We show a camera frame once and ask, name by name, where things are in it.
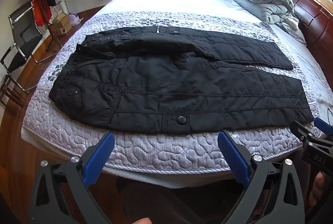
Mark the black quilted pants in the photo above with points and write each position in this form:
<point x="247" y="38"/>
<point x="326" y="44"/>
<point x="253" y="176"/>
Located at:
<point x="169" y="83"/>

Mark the folded grey duvet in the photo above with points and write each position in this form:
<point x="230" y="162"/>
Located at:
<point x="270" y="14"/>

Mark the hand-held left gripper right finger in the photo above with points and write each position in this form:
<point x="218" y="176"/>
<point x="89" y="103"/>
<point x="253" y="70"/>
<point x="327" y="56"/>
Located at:
<point x="234" y="159"/>

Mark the purple plastic item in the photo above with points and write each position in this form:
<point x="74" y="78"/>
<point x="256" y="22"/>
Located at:
<point x="76" y="19"/>

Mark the red hanging garment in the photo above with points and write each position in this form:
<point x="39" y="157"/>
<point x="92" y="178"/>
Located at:
<point x="39" y="13"/>

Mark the quilted grey mattress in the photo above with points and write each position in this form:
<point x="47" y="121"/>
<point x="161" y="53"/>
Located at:
<point x="156" y="148"/>

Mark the person's right hand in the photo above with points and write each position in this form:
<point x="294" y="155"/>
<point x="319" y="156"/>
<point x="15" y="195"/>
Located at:
<point x="318" y="186"/>

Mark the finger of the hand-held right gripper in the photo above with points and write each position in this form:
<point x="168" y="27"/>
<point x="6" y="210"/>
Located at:
<point x="322" y="125"/>
<point x="299" y="130"/>

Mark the dark wooden headboard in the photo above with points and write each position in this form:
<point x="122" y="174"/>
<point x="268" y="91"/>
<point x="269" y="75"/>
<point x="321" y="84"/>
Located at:
<point x="317" y="23"/>

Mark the wooden coat rack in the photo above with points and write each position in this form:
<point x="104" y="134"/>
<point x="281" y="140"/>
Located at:
<point x="49" y="31"/>

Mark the person's left hand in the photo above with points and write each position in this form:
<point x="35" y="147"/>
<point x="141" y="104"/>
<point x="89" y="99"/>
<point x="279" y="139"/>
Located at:
<point x="141" y="221"/>

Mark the black metal frame chair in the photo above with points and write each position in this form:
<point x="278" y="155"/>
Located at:
<point x="24" y="36"/>

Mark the cardboard box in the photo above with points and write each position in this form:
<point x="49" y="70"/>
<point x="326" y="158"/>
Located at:
<point x="61" y="26"/>

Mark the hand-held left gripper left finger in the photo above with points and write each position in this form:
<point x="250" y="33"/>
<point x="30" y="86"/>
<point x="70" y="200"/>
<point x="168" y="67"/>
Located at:
<point x="100" y="159"/>

